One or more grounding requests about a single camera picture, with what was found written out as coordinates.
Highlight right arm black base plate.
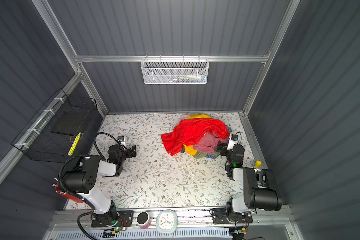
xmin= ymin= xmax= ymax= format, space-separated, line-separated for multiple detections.
xmin=209 ymin=208 xmax=253 ymax=225

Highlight items in white basket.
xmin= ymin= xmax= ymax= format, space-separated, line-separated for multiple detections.
xmin=165 ymin=74 xmax=207 ymax=84

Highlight red cloth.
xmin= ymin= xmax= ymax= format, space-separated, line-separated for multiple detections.
xmin=161 ymin=118 xmax=230 ymax=156

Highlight yellow glue bottle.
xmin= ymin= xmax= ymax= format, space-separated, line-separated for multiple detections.
xmin=254 ymin=161 xmax=262 ymax=169

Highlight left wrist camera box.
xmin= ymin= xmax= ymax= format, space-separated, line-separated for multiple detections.
xmin=117 ymin=136 xmax=125 ymax=143

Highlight black round speaker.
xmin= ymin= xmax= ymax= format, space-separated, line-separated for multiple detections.
xmin=137 ymin=212 xmax=151 ymax=229

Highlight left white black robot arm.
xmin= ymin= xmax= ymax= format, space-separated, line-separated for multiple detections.
xmin=57 ymin=145 xmax=137 ymax=227

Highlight red pen cup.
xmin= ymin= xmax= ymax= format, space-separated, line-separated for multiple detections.
xmin=53 ymin=183 xmax=83 ymax=204

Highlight olive green cloth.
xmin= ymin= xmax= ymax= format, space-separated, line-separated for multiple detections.
xmin=194 ymin=152 xmax=209 ymax=159

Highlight mauve pink cloth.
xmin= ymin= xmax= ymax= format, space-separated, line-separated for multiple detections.
xmin=193 ymin=134 xmax=228 ymax=154

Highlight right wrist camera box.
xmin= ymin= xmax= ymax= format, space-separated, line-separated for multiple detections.
xmin=227 ymin=134 xmax=239 ymax=150

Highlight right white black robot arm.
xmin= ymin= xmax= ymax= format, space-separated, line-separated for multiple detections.
xmin=217 ymin=144 xmax=283 ymax=221

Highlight black wire wall basket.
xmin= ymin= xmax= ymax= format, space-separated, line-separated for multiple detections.
xmin=12 ymin=89 xmax=102 ymax=163

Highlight black pad in basket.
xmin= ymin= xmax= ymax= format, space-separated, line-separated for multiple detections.
xmin=51 ymin=113 xmax=92 ymax=136

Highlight yellow marker pen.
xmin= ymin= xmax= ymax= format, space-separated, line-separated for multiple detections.
xmin=68 ymin=132 xmax=82 ymax=156

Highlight floral table mat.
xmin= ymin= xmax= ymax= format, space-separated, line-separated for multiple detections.
xmin=64 ymin=112 xmax=272 ymax=210

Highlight white analog clock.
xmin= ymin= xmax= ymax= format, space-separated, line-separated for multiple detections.
xmin=156 ymin=210 xmax=178 ymax=234

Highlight black corrugated cable hose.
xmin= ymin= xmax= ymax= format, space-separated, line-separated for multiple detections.
xmin=57 ymin=132 xmax=127 ymax=240

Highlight white wire wall basket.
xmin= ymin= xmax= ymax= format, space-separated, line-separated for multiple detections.
xmin=141 ymin=59 xmax=210 ymax=85

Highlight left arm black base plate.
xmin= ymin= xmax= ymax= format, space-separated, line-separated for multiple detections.
xmin=91 ymin=211 xmax=134 ymax=228

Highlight light pink cloth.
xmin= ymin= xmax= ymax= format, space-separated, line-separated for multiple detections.
xmin=176 ymin=115 xmax=189 ymax=125

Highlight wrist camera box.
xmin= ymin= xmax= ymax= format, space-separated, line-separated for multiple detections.
xmin=117 ymin=136 xmax=125 ymax=143
xmin=227 ymin=134 xmax=239 ymax=150

